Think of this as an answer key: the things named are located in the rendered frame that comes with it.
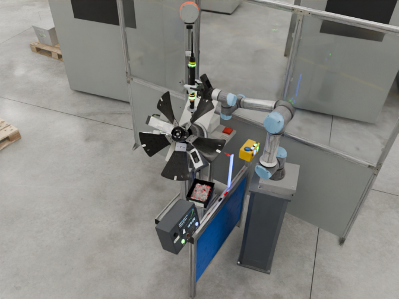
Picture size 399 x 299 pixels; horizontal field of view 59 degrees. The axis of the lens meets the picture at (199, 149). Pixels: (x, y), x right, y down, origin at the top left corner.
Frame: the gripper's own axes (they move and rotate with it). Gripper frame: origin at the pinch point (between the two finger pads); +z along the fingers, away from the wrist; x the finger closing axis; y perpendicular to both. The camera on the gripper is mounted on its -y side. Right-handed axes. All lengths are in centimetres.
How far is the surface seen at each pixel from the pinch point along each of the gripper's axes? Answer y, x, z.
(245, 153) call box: 61, 21, -39
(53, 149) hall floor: 167, 10, 206
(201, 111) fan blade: 28.7, 11.4, -4.0
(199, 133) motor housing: 52, 13, -2
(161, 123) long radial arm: 54, 9, 32
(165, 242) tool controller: 53, -83, -39
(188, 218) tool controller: 45, -66, -44
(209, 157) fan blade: 50, -9, -24
